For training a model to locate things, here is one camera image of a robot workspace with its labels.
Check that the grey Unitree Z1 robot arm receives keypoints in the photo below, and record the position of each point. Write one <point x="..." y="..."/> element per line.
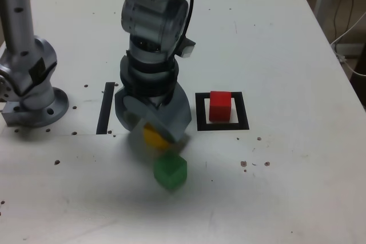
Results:
<point x="154" y="18"/>

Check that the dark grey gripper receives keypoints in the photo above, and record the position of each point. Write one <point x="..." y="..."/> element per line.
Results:
<point x="156" y="101"/>

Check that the black tape strip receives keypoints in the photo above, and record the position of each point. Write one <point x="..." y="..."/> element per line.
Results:
<point x="104" y="109"/>

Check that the black tape square outline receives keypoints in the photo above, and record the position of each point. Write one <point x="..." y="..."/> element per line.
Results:
<point x="200" y="112"/>

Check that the small grey wrist camera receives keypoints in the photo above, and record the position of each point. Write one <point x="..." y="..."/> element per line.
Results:
<point x="187" y="49"/>

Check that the yellow cube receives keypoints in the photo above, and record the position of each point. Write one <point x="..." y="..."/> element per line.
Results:
<point x="153" y="138"/>

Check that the green cube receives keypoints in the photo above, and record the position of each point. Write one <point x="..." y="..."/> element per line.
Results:
<point x="170" y="172"/>

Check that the red cube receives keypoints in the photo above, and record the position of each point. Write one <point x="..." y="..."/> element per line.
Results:
<point x="219" y="107"/>

